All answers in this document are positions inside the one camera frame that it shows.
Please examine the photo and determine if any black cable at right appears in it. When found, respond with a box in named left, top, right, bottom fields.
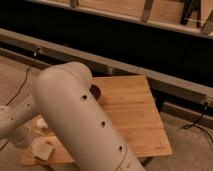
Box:
left=181, top=101, right=213, bottom=145

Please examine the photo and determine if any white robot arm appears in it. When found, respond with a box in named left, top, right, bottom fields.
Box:
left=0, top=62, right=145, bottom=171

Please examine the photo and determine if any white sponge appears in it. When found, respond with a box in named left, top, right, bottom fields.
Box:
left=32, top=141, right=54, bottom=161

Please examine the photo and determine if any wooden table board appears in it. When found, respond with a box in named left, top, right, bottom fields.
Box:
left=19, top=75, right=173, bottom=167

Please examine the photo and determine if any black cable on floor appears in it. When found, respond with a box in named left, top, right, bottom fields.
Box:
left=0, top=47, right=42, bottom=152

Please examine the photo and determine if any grey metal rail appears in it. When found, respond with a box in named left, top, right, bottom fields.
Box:
left=0, top=28, right=213, bottom=108

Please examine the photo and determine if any dark red ceramic bowl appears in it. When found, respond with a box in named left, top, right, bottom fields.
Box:
left=90, top=85, right=101, bottom=100

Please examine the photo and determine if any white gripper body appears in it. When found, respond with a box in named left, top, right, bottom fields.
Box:
left=8, top=125, right=35, bottom=149

